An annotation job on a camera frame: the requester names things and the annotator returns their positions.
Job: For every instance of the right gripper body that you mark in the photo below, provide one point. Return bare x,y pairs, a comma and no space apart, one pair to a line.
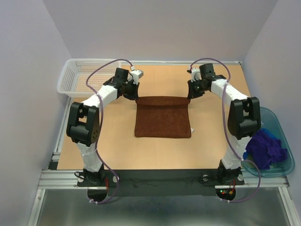
202,86

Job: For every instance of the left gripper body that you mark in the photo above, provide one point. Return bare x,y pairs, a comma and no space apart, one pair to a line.
125,82

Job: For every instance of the brown towel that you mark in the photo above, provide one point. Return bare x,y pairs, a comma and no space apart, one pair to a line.
162,117

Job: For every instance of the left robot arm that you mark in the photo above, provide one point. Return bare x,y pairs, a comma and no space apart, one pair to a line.
86,118

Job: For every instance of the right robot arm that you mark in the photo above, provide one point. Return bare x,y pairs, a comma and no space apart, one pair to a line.
241,118

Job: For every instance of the white plastic mesh basket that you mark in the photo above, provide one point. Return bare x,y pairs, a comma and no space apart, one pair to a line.
74,75

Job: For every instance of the teal translucent plastic bin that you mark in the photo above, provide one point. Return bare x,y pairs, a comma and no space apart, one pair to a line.
270,122

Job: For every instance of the blue towel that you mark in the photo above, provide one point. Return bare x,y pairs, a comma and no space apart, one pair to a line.
262,146

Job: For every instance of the purple towel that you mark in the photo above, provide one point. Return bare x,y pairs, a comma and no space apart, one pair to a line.
281,155

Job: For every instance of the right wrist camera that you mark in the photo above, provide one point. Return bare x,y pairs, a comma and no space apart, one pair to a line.
195,74

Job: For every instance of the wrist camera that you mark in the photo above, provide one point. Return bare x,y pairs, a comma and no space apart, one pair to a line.
135,75
195,74

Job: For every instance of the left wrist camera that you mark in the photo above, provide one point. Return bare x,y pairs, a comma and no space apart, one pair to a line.
135,75

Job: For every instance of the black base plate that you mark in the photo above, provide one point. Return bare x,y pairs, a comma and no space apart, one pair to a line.
159,182

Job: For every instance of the aluminium frame rail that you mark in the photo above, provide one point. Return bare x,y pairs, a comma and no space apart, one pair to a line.
52,178

